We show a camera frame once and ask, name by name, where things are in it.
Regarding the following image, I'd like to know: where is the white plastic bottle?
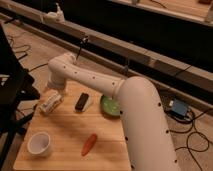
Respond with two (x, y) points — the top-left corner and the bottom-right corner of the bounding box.
(39, 93), (63, 115)

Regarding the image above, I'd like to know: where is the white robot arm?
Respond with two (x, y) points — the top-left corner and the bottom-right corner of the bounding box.
(48, 54), (181, 171)

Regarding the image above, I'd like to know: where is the green ceramic bowl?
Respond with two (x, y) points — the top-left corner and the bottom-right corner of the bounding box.
(100, 95), (120, 117)

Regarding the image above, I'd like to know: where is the black and white eraser block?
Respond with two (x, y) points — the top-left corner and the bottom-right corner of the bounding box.
(75, 93), (93, 112)

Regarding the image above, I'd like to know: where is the wooden board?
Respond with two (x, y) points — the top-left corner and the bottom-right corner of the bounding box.
(14, 81), (131, 171)

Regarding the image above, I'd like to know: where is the white cup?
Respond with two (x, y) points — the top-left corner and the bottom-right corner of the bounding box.
(27, 132), (52, 157)

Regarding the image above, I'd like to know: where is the orange carrot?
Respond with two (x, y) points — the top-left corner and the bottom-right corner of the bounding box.
(81, 134), (97, 156)

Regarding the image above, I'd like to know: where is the blue box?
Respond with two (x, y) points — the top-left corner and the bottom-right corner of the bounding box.
(169, 99), (189, 118)

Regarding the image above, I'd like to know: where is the black cable on floor left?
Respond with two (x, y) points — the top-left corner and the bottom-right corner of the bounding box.
(6, 34), (90, 82)

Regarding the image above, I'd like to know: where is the white clamp on rail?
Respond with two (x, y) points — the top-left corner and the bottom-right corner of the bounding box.
(45, 4), (65, 22)

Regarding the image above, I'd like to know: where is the long metal rail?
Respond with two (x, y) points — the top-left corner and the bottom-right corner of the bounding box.
(0, 0), (213, 93)

